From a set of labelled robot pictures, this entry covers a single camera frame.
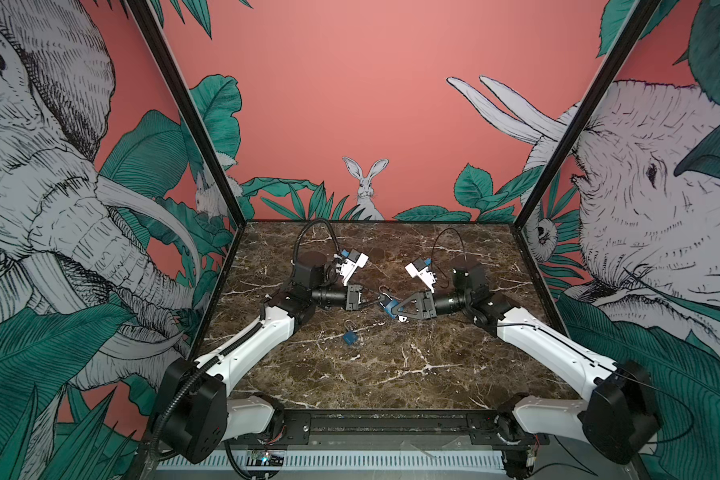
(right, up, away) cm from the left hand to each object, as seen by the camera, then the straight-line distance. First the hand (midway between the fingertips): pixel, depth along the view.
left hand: (384, 301), depth 69 cm
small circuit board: (-29, -38, 0) cm, 48 cm away
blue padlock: (+1, -2, 0) cm, 2 cm away
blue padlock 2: (-10, -15, +21) cm, 27 cm away
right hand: (+2, -3, -2) cm, 4 cm away
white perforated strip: (-14, -39, +1) cm, 41 cm away
